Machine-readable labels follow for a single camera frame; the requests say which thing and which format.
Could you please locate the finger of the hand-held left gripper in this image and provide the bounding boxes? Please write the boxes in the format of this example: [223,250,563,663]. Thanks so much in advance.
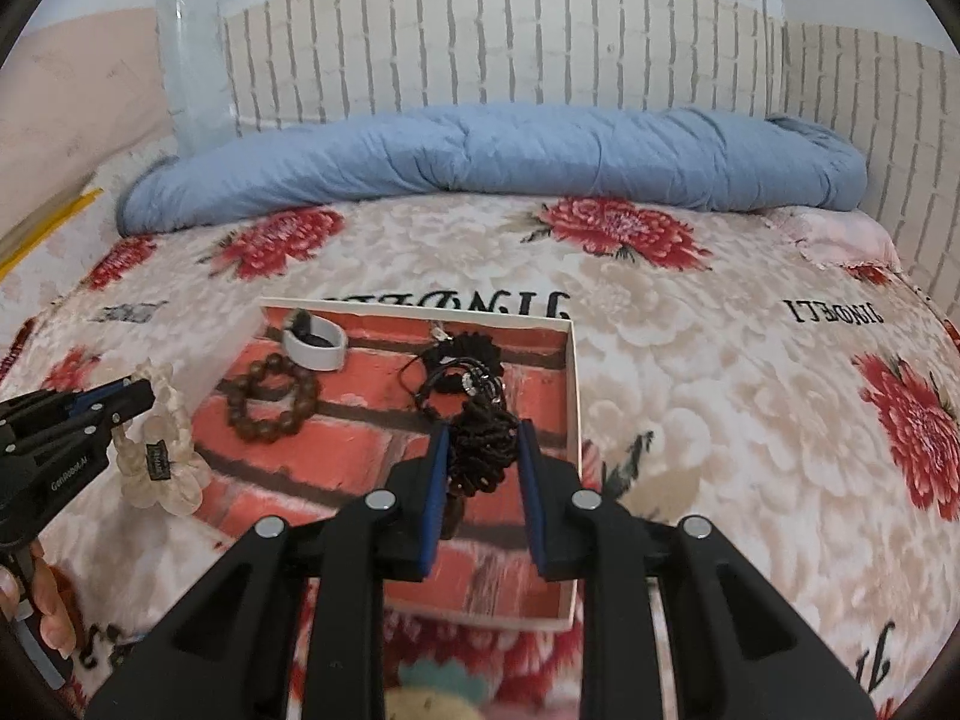
[15,379,158,462]
[0,384,128,428]

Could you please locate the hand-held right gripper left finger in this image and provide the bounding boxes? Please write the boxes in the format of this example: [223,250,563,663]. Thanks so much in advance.
[88,420,452,720]

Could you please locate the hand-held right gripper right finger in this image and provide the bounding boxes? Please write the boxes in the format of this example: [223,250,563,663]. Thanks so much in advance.
[516,420,878,720]

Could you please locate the black spiral hair tie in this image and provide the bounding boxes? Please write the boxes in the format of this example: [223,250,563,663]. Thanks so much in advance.
[439,394,522,541]

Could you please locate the cream scrunchie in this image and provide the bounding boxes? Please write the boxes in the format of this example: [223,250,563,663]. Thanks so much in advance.
[120,360,215,518]

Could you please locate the brick-lined white jewelry box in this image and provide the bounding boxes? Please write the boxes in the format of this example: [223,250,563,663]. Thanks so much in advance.
[191,298,584,631]

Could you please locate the black cord necklace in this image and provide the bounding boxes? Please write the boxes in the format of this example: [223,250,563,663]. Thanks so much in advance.
[397,352,515,421]

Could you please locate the brown wooden bead bracelet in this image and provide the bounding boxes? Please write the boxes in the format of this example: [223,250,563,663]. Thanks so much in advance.
[227,352,322,445]

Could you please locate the black scrunchie with flower charm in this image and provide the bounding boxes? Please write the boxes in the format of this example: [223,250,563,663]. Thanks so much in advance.
[420,331,505,395]

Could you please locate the white bangle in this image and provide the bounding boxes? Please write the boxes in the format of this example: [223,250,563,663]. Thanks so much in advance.
[281,313,350,372]

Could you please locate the person's left hand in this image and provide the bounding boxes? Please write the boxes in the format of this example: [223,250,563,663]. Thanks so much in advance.
[0,540,76,653]

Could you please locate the yellow board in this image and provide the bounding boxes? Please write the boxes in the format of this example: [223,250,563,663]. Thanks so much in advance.
[0,187,104,278]

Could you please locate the red floral printed blanket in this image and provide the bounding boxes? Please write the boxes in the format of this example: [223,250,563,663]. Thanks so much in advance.
[0,191,960,720]

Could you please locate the rolled blue quilt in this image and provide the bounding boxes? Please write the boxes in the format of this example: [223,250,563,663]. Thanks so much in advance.
[116,106,867,235]

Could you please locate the clear plastic sheet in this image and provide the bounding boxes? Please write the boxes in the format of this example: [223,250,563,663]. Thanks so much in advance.
[154,0,241,158]

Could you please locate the pink pillow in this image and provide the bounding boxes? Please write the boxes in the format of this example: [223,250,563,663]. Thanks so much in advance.
[769,206,901,271]

